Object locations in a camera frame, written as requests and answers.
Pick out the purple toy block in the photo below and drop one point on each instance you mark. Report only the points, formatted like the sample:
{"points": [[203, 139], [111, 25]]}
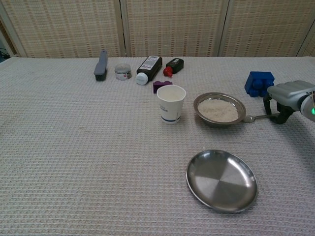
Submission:
{"points": [[158, 86]]}

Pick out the small clear plastic jar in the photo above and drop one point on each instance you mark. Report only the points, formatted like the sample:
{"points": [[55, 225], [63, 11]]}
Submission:
{"points": [[122, 72]]}

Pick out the steel bowl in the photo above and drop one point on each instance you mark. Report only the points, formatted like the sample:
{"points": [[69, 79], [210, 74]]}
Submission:
{"points": [[240, 105]]}

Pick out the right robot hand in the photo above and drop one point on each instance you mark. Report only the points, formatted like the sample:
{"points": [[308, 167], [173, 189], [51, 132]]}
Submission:
{"points": [[288, 93]]}

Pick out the large dark bottle white cap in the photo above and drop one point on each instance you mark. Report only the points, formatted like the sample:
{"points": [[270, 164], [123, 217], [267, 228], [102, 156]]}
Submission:
{"points": [[148, 66]]}

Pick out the white paper cup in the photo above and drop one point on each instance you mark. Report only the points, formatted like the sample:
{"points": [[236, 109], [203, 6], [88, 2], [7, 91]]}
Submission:
{"points": [[169, 108]]}

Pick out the beige woven tablecloth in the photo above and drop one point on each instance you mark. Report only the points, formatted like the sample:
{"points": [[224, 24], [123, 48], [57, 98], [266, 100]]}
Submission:
{"points": [[73, 147]]}

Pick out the grey cleaning brush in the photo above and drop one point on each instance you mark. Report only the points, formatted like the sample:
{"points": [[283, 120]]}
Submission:
{"points": [[100, 68]]}

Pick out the small black bottle red cap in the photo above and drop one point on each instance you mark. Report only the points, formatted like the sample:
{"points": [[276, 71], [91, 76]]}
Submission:
{"points": [[175, 64]]}

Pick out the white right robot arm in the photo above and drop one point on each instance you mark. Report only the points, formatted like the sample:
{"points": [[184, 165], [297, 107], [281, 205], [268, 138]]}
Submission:
{"points": [[308, 105]]}

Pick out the metal spoon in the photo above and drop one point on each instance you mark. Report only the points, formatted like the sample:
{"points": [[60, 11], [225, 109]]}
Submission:
{"points": [[258, 116]]}

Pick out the blue toy block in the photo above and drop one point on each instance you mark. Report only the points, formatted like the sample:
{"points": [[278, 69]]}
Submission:
{"points": [[257, 82]]}

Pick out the steel plate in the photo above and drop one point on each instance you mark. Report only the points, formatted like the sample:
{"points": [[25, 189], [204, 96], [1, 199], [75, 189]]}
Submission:
{"points": [[219, 182]]}

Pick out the bamboo folding screen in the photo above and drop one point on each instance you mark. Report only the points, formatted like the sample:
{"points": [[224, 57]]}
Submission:
{"points": [[61, 27]]}

